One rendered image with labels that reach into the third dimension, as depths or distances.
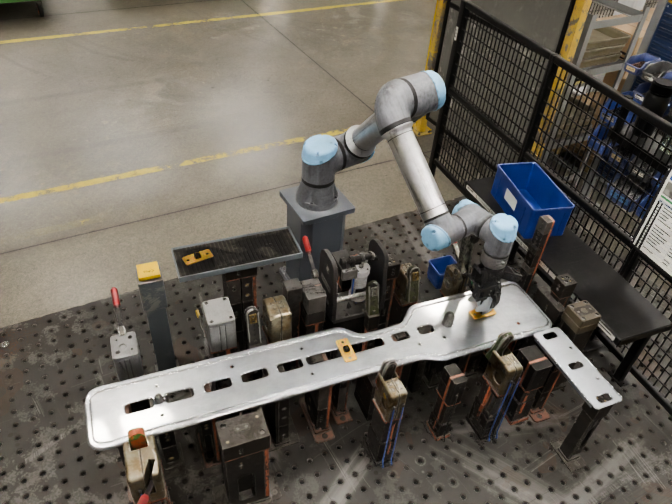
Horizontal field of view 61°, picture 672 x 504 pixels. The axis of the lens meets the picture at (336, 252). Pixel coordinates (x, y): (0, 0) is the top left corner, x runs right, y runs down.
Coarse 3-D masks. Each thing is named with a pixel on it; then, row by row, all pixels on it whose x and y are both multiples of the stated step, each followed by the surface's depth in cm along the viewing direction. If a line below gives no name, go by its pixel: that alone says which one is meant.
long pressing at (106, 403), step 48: (336, 336) 170; (384, 336) 171; (432, 336) 173; (480, 336) 174; (528, 336) 176; (144, 384) 153; (192, 384) 154; (240, 384) 155; (288, 384) 156; (96, 432) 141
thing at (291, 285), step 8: (288, 280) 173; (296, 280) 173; (288, 288) 170; (296, 288) 171; (288, 296) 171; (296, 296) 172; (288, 304) 174; (296, 304) 175; (296, 312) 178; (296, 320) 180; (296, 328) 182; (296, 336) 185; (296, 360) 193; (296, 368) 196
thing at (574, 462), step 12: (600, 396) 162; (588, 408) 163; (576, 420) 169; (588, 420) 164; (600, 420) 165; (576, 432) 170; (588, 432) 170; (552, 444) 181; (564, 444) 176; (576, 444) 171; (564, 456) 177; (576, 456) 177; (576, 468) 175
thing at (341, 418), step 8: (336, 352) 169; (336, 384) 177; (344, 384) 174; (336, 392) 179; (344, 392) 177; (336, 400) 181; (344, 400) 180; (336, 408) 182; (344, 408) 183; (336, 416) 183; (344, 416) 184
